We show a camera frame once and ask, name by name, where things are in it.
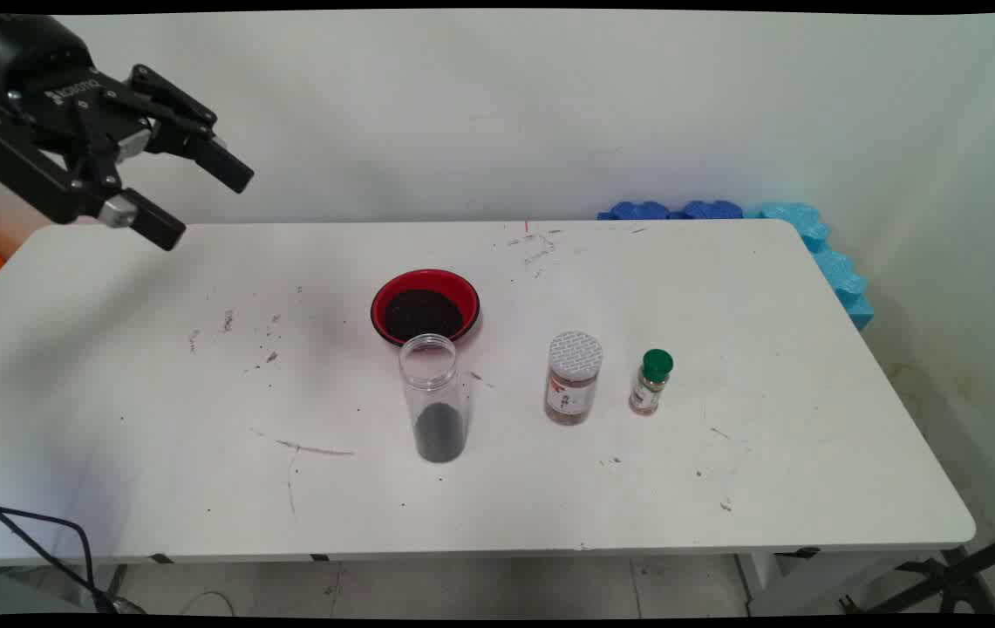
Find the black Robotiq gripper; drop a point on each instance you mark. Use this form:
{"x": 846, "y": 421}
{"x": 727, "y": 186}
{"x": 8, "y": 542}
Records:
{"x": 22, "y": 57}

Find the clear tall plastic jar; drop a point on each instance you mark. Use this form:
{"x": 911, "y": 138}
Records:
{"x": 436, "y": 392}

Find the black seeds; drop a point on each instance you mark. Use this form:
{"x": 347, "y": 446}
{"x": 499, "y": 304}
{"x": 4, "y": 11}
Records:
{"x": 440, "y": 433}
{"x": 424, "y": 314}

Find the red bowl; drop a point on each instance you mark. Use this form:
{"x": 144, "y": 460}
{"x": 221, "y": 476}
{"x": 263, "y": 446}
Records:
{"x": 384, "y": 292}

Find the spice jar with white lid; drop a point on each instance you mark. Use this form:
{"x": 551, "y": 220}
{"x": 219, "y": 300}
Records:
{"x": 574, "y": 384}

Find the dark blue foam mat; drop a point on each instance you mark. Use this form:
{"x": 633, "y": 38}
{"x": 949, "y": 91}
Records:
{"x": 711, "y": 209}
{"x": 637, "y": 210}

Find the small spice bottle green cap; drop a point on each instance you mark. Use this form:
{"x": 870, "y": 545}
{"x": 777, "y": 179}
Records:
{"x": 654, "y": 371}

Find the light blue foam mat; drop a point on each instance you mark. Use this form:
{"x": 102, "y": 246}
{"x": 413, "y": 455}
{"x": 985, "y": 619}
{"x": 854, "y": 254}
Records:
{"x": 837, "y": 270}

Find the black tripod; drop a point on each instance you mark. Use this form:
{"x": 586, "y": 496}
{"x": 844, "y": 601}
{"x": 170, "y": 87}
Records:
{"x": 959, "y": 571}

